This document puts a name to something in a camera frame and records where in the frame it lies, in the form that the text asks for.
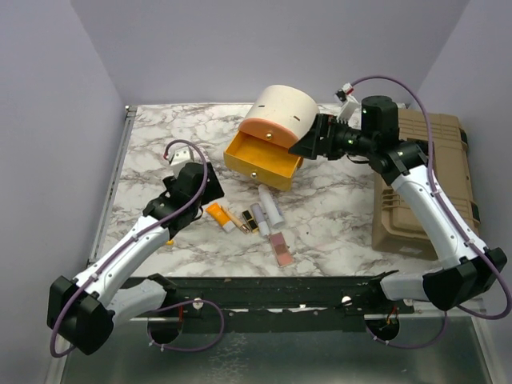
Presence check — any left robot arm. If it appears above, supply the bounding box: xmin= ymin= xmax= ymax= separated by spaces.
xmin=47 ymin=162 xmax=224 ymax=358

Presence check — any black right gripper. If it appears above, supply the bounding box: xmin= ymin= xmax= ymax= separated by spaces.
xmin=288 ymin=113 xmax=375 ymax=161

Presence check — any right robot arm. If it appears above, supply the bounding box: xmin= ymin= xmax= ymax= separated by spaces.
xmin=289 ymin=96 xmax=507 ymax=313

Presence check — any rose gold eyeshadow palette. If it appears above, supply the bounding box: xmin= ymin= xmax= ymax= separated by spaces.
xmin=269 ymin=232 xmax=294 ymax=267

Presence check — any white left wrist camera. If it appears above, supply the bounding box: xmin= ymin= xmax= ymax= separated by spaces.
xmin=163 ymin=146 xmax=197 ymax=177

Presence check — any black gold lipstick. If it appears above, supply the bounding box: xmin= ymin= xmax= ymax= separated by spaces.
xmin=242 ymin=210 xmax=259 ymax=233

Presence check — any cream round drawer organizer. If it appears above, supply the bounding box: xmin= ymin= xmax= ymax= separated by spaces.
xmin=243 ymin=85 xmax=319 ymax=140

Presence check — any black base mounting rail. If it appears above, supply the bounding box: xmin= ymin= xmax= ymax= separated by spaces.
xmin=148 ymin=274 xmax=413 ymax=334

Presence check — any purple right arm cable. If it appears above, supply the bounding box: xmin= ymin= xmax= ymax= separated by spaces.
xmin=354 ymin=75 xmax=510 ymax=349

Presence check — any white blue tube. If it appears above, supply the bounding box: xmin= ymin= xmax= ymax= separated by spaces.
xmin=258 ymin=184 xmax=285 ymax=229

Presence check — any gold cream tube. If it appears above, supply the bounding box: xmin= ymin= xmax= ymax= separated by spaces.
xmin=222 ymin=207 xmax=250 ymax=234

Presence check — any orange sunscreen tube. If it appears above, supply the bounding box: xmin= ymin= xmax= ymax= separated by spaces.
xmin=206 ymin=203 xmax=236 ymax=233

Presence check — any tan plastic tool case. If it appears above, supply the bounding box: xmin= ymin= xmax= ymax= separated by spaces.
xmin=370 ymin=106 xmax=481 ymax=261

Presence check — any yellow drawer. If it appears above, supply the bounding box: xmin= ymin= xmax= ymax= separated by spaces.
xmin=223 ymin=131 xmax=303 ymax=191

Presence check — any lavender white bottle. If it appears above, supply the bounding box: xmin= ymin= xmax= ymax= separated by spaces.
xmin=250 ymin=202 xmax=270 ymax=238

